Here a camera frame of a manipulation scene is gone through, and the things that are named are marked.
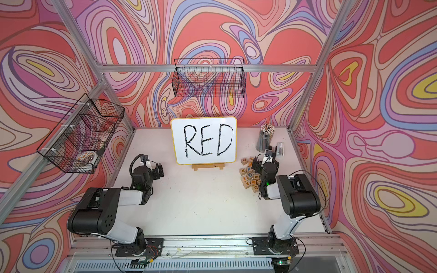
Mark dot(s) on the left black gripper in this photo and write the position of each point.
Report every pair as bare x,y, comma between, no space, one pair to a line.
154,172

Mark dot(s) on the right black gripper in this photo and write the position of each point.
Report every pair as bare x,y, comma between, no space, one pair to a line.
256,164

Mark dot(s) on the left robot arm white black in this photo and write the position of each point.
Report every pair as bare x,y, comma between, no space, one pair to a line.
96,212

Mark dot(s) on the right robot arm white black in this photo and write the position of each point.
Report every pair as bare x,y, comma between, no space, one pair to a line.
298,199

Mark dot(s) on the pile of wooden letter blocks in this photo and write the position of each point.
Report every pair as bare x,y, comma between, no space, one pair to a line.
250,172

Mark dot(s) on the whiteboard with word RED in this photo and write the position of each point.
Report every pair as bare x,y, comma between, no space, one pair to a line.
204,140

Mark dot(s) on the black stapler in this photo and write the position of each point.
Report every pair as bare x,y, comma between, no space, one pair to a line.
270,152

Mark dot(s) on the mesh cup with pencils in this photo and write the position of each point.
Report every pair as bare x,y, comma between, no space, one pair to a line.
265,137

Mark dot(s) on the black wire basket left wall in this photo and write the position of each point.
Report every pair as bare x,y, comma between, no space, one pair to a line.
90,125

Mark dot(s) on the black wire basket wall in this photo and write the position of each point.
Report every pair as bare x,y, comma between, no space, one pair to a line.
209,77
90,125

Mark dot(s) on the black wire basket back wall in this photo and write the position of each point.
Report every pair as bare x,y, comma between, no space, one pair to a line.
209,77

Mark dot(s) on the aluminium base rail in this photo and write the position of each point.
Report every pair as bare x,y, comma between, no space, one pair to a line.
242,253

